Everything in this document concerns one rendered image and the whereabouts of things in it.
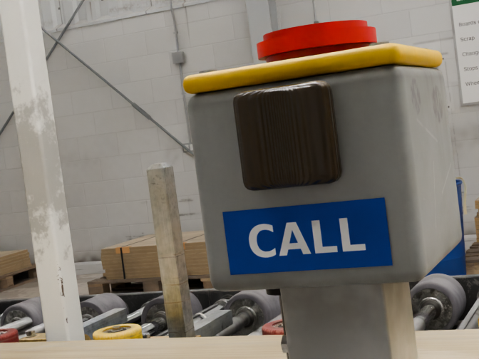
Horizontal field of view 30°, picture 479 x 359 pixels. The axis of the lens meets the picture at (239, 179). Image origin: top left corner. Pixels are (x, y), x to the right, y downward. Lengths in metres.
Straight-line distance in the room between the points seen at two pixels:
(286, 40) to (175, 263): 1.29
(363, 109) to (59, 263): 1.29
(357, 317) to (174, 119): 8.08
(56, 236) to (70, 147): 7.44
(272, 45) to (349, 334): 0.10
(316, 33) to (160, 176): 1.28
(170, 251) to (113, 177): 7.17
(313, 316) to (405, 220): 0.05
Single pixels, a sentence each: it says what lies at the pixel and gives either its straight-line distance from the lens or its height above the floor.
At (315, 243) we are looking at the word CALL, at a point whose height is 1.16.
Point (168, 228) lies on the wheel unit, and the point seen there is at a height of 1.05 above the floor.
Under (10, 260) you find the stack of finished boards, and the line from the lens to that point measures 8.93.
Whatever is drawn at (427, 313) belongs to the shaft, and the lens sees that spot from 1.76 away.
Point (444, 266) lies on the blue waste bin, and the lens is 5.92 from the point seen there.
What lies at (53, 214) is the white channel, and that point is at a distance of 1.53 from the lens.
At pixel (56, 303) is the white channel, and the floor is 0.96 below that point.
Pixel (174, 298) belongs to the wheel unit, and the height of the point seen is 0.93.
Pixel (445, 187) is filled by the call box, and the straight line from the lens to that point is 0.31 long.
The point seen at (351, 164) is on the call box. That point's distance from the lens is 0.26.
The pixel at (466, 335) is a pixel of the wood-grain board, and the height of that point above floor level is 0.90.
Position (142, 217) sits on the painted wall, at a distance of 8.62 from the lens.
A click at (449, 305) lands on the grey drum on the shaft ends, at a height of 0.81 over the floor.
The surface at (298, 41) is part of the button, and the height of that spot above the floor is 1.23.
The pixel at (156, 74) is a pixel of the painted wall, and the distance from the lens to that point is 8.44.
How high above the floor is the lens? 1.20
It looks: 3 degrees down
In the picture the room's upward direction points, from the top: 7 degrees counter-clockwise
